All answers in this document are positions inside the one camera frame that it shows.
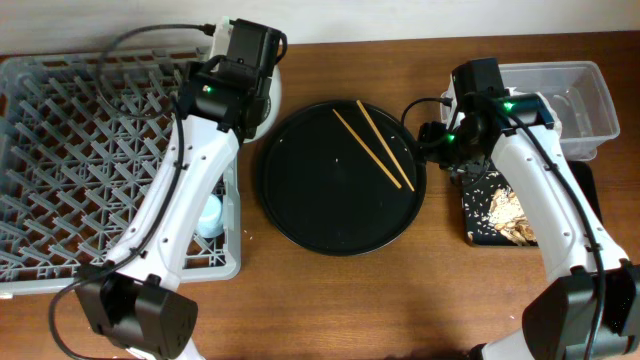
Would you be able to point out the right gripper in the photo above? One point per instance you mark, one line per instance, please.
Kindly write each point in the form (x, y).
(429, 147)

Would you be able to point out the food scraps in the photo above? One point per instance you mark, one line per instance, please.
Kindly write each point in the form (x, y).
(506, 218)

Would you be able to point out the wooden chopstick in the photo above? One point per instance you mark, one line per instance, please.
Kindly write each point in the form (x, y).
(368, 151)
(384, 144)

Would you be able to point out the grey plate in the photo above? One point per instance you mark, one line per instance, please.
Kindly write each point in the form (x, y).
(274, 103)

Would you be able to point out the light blue cup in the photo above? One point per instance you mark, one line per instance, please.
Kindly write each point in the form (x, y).
(210, 222)

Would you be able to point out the white napkin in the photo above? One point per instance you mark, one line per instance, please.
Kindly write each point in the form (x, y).
(528, 114)

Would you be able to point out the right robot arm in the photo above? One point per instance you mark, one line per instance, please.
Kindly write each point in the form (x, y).
(590, 309)

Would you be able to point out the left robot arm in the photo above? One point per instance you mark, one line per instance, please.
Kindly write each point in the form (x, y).
(225, 101)

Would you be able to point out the grey dishwasher rack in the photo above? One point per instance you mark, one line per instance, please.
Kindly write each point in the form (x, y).
(73, 173)

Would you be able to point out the black rectangular tray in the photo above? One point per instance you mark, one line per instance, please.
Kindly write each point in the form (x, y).
(475, 203)

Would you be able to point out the round black tray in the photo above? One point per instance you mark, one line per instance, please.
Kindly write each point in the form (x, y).
(323, 192)

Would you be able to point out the clear plastic bin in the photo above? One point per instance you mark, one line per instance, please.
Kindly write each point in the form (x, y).
(576, 92)

